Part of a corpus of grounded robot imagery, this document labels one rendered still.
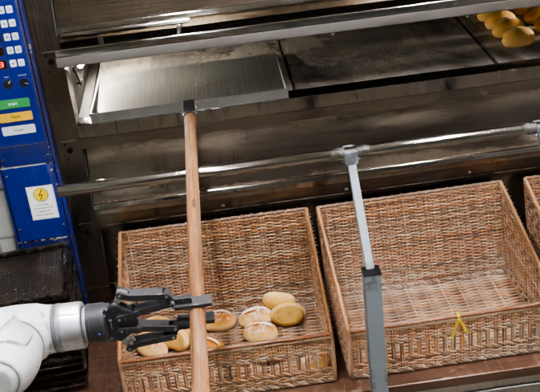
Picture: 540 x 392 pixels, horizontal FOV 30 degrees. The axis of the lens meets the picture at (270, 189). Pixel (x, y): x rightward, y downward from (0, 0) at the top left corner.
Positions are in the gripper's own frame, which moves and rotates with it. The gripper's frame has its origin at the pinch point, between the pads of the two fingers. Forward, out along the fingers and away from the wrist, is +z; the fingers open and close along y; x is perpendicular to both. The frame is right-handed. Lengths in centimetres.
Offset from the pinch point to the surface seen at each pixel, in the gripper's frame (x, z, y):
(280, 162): -63, 21, 2
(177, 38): -86, 0, -26
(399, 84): -101, 58, 0
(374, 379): -40, 38, 53
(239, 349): -50, 5, 46
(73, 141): -99, -34, 5
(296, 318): -76, 21, 56
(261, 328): -70, 11, 54
